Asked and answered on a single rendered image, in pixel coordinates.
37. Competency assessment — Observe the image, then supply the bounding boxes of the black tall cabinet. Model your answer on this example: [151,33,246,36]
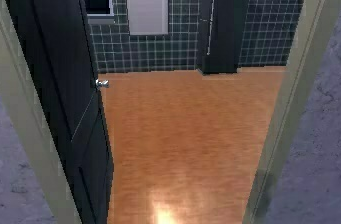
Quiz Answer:
[196,0,250,75]

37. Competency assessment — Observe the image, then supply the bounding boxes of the black room door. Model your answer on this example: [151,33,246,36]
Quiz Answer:
[5,0,115,224]

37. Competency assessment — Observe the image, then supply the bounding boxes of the silver door handle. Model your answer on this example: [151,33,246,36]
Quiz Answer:
[95,78,110,90]

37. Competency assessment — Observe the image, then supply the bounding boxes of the grey wall panel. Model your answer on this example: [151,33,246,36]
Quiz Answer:
[126,0,170,36]

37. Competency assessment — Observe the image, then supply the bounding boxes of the dark window with white frame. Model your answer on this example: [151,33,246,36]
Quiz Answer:
[83,0,116,18]

